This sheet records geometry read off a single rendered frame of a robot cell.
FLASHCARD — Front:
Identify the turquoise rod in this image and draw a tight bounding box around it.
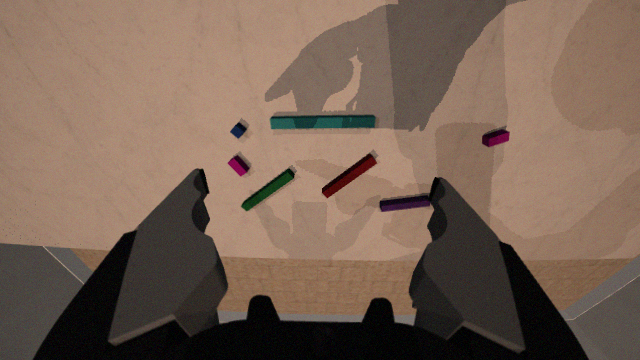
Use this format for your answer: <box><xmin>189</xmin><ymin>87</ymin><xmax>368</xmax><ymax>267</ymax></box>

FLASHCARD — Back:
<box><xmin>270</xmin><ymin>115</ymin><xmax>376</xmax><ymax>129</ymax></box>

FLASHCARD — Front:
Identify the small dark blue cube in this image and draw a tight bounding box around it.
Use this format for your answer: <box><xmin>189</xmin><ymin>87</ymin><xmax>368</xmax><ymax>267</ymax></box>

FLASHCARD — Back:
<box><xmin>230</xmin><ymin>123</ymin><xmax>247</xmax><ymax>139</ymax></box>

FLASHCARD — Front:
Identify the purple rod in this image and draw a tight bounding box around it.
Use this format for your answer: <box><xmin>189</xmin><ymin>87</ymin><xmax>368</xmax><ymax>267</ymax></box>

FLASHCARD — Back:
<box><xmin>380</xmin><ymin>195</ymin><xmax>430</xmax><ymax>212</ymax></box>

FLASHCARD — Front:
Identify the green rod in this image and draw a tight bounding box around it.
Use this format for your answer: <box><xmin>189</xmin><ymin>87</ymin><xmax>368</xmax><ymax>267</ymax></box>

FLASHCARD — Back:
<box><xmin>241</xmin><ymin>168</ymin><xmax>295</xmax><ymax>211</ymax></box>

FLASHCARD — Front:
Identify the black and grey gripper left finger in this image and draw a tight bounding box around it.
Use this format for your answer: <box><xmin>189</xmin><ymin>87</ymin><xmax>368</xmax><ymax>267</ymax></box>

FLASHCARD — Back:
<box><xmin>33</xmin><ymin>169</ymin><xmax>228</xmax><ymax>360</ymax></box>

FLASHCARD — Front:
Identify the dark red rod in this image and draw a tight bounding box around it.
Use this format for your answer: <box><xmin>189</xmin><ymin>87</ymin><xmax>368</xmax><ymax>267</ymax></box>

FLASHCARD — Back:
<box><xmin>322</xmin><ymin>153</ymin><xmax>377</xmax><ymax>198</ymax></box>

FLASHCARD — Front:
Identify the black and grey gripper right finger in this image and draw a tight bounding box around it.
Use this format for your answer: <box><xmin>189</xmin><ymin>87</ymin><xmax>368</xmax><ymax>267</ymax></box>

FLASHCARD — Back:
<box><xmin>409</xmin><ymin>177</ymin><xmax>589</xmax><ymax>360</ymax></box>

